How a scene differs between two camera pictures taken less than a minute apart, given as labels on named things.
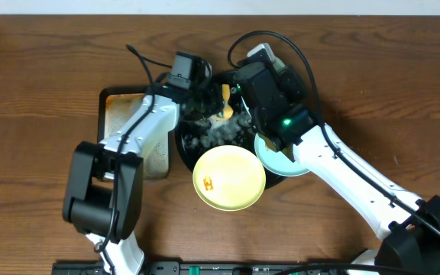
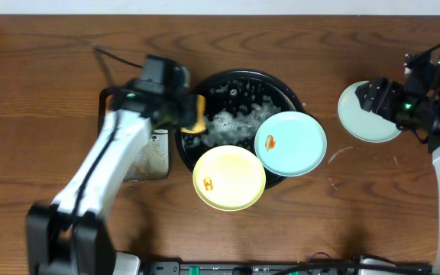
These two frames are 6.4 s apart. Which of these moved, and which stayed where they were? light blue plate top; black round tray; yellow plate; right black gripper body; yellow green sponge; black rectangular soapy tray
Moved: light blue plate top; yellow green sponge; right black gripper body
Stayed: black round tray; yellow plate; black rectangular soapy tray
